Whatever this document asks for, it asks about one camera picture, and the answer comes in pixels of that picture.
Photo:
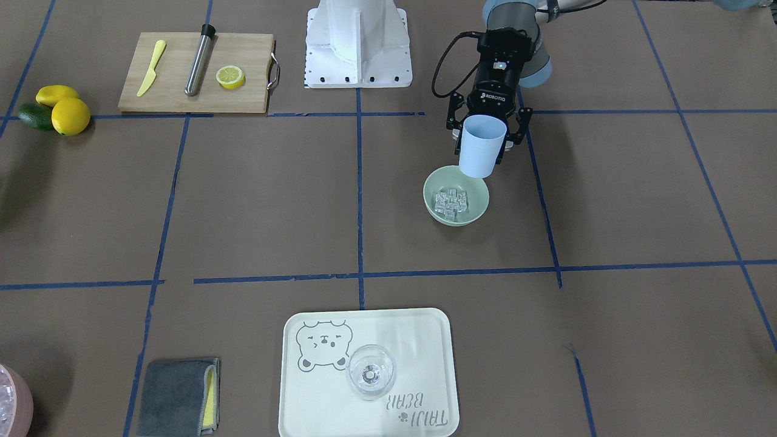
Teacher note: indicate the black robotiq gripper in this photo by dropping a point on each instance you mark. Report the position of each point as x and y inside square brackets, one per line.
[493, 91]

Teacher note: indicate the light blue plastic cup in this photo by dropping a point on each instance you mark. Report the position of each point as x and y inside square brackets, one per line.
[482, 138]

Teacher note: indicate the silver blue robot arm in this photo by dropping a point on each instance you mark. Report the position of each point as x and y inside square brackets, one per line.
[521, 15]

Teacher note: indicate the green ceramic bowl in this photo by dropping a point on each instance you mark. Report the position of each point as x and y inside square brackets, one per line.
[452, 177]

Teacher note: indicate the ice cubes in bowl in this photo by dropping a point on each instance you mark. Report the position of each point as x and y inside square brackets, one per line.
[450, 203]

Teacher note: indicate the pink bowl with ice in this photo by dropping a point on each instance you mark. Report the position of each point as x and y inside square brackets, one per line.
[17, 405]

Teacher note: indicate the lemon half slice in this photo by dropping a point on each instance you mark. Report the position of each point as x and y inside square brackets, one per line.
[230, 77]

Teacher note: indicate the clear wine glass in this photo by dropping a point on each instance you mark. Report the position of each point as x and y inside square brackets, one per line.
[371, 372]

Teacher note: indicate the cream bear serving tray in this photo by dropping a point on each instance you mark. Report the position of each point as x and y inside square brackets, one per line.
[316, 398]

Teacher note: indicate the steel muddler black tip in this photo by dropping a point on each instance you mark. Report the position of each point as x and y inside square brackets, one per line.
[198, 68]

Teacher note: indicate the yellow plastic knife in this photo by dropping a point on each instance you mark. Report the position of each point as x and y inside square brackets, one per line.
[151, 74]

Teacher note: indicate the large yellow lemon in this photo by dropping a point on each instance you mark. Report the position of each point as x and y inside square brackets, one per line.
[70, 116]

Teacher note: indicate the grey folded cloth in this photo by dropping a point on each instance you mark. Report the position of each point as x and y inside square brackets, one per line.
[180, 398]

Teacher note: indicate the small yellow lemon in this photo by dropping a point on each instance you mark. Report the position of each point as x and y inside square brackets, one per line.
[50, 95]

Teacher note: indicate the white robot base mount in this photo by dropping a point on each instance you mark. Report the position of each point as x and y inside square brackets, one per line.
[357, 44]

